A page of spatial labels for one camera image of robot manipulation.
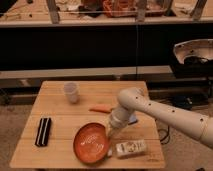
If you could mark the orange ceramic bowl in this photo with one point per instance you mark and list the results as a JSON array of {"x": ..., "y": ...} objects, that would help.
[{"x": 91, "y": 144}]

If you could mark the cream cylindrical gripper body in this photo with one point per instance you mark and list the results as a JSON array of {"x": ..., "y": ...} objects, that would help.
[{"x": 119, "y": 117}]

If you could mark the black white striped case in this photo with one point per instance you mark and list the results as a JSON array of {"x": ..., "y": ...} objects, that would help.
[{"x": 43, "y": 132}]

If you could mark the orange basket on shelf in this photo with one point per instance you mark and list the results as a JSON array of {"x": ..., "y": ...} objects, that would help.
[{"x": 119, "y": 8}]

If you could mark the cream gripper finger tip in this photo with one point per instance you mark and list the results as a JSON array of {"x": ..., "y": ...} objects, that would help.
[{"x": 112, "y": 131}]

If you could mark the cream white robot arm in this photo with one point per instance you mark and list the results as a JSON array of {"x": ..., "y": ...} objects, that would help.
[{"x": 195, "y": 125}]

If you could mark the translucent plastic cup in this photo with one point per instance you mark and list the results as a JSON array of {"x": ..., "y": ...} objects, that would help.
[{"x": 71, "y": 92}]

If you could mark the white robot base shell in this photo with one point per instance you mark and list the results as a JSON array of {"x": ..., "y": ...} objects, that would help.
[{"x": 201, "y": 48}]

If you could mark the orange carrot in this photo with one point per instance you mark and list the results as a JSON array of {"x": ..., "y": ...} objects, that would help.
[{"x": 101, "y": 108}]

